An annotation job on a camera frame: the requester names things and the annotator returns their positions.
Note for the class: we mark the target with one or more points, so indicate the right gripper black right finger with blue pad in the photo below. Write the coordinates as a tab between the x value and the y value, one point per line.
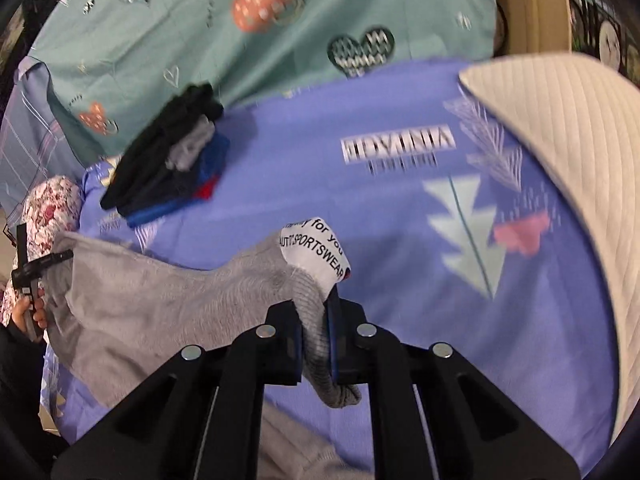
434	415

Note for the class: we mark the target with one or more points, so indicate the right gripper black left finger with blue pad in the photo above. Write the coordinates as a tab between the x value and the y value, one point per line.
199	415

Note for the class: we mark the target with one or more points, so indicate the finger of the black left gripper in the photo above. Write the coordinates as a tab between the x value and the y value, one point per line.
28	273

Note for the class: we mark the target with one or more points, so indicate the grey sweatpants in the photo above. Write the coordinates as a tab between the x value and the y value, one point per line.
115	316

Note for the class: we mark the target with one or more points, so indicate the person left hand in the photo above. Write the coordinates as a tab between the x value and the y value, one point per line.
28	307

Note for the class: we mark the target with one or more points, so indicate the red white floral pillow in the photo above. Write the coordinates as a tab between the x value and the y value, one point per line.
50	207

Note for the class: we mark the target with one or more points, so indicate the blue plaid striped cloth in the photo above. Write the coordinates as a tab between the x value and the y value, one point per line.
33	145

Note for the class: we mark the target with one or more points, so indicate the dark navy folded garment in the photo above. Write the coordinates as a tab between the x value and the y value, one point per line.
162	187

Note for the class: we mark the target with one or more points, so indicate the black folded garment yellow logo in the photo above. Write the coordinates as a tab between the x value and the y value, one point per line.
145	158

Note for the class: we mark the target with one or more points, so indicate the grey folded garment in stack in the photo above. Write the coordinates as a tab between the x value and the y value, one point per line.
183	155

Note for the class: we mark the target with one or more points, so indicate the red folded garment bottom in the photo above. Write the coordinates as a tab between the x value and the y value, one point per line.
206	190

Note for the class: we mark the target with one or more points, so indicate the blue folded garment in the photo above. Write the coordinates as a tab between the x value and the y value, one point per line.
210	162

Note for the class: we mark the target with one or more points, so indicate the purple printed bed sheet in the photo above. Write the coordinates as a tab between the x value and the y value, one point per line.
453	231

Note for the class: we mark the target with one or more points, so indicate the teal heart print blanket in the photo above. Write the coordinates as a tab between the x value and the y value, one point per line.
114	64

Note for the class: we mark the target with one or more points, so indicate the white quilted pillow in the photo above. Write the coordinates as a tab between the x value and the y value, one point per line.
580	119

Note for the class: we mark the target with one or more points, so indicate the wooden bed headboard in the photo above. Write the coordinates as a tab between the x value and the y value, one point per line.
534	26

